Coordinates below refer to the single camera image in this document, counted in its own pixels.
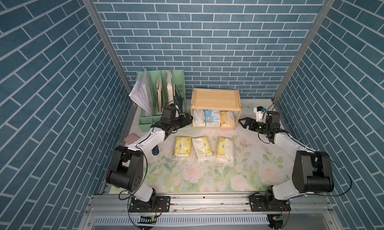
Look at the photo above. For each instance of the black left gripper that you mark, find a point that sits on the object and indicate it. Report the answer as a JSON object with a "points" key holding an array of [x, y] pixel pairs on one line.
{"points": [[183, 122]]}

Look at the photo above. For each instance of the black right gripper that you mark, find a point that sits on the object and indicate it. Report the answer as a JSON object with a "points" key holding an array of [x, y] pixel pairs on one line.
{"points": [[248, 120]]}

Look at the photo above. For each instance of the blue cartoon tissue pack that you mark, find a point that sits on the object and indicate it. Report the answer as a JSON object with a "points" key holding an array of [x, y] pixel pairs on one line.
{"points": [[213, 118]]}

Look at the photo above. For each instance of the yellow green tissue pack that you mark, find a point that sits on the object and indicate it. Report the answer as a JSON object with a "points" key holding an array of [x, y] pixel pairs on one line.
{"points": [[183, 147]]}

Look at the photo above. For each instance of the yellow white tissue pack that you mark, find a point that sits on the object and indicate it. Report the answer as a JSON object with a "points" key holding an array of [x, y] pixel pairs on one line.
{"points": [[202, 147]]}

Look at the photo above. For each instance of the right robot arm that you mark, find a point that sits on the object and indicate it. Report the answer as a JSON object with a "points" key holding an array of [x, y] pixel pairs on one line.
{"points": [[312, 171]]}

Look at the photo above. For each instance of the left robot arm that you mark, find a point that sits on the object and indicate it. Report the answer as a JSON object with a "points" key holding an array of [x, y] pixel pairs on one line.
{"points": [[126, 168]]}

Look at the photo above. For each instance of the orange white tissue pack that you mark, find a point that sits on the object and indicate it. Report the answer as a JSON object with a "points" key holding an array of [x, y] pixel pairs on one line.
{"points": [[227, 119]]}

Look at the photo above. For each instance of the wooden two-tier shelf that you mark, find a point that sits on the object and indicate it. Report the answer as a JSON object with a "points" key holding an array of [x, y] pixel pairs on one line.
{"points": [[217, 99]]}

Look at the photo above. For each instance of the dark blue thin book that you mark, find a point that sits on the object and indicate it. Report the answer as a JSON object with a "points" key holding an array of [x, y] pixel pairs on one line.
{"points": [[178, 100]]}

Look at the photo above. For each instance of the green plastic file organizer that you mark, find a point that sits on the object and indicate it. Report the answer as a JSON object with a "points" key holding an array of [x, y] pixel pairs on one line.
{"points": [[145, 120]]}

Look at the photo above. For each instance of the thin brown-edged book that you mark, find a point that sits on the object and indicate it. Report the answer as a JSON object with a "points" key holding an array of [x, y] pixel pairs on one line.
{"points": [[159, 93]]}

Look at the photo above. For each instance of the white paper sheet stack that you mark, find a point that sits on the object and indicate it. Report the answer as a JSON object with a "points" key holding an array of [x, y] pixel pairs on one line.
{"points": [[141, 93]]}

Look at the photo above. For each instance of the pink rounded case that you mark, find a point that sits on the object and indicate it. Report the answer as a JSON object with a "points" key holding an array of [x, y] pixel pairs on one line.
{"points": [[131, 138]]}

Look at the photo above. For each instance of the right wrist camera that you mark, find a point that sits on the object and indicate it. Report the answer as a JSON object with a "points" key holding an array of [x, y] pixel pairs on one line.
{"points": [[260, 113]]}

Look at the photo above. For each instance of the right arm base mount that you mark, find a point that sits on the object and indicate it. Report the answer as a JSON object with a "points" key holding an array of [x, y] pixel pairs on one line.
{"points": [[266, 202]]}

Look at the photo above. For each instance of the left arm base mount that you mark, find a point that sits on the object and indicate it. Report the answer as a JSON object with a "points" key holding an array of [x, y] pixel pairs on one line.
{"points": [[155, 204]]}

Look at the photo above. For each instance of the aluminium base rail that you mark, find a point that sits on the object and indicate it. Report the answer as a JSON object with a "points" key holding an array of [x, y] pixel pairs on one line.
{"points": [[209, 211]]}

